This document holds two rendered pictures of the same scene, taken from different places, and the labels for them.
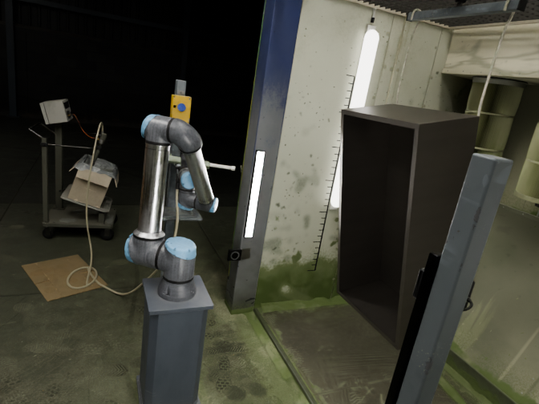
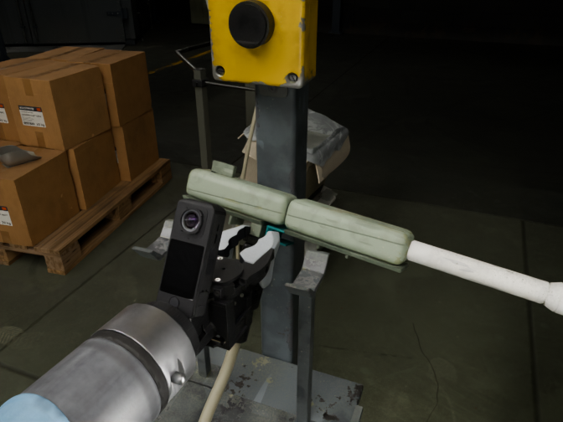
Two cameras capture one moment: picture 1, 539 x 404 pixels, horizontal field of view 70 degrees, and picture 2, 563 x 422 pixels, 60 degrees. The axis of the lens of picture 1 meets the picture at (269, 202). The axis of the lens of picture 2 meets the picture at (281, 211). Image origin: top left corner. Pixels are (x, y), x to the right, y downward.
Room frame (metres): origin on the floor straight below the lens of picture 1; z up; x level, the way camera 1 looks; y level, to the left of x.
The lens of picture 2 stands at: (2.10, 0.19, 1.44)
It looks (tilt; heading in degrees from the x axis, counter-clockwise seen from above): 28 degrees down; 47
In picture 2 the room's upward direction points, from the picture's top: straight up
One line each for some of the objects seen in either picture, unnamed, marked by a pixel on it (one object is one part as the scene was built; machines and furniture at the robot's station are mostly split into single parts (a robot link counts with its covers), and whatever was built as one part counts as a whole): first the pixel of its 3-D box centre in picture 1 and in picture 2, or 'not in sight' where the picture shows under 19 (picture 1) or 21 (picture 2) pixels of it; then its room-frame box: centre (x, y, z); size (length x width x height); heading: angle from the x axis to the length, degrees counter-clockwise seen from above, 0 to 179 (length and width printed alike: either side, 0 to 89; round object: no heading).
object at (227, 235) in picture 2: not in sight; (228, 255); (2.40, 0.61, 1.10); 0.09 x 0.03 x 0.06; 30
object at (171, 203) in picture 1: (171, 201); (281, 334); (2.56, 0.68, 0.82); 0.06 x 0.06 x 1.64; 25
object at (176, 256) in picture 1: (178, 257); not in sight; (1.72, 0.40, 0.83); 0.17 x 0.15 x 0.18; 79
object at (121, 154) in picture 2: not in sight; (121, 141); (3.39, 3.08, 0.33); 0.38 x 0.29 x 0.36; 32
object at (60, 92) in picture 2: not in sight; (60, 104); (3.00, 2.90, 0.69); 0.38 x 0.29 x 0.36; 27
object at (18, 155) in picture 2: not in sight; (11, 157); (2.64, 2.68, 0.54); 0.28 x 0.18 x 0.08; 32
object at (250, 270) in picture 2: not in sight; (245, 268); (2.38, 0.55, 1.12); 0.09 x 0.05 x 0.02; 13
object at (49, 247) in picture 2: not in sight; (67, 199); (2.96, 3.03, 0.07); 1.20 x 0.80 x 0.14; 32
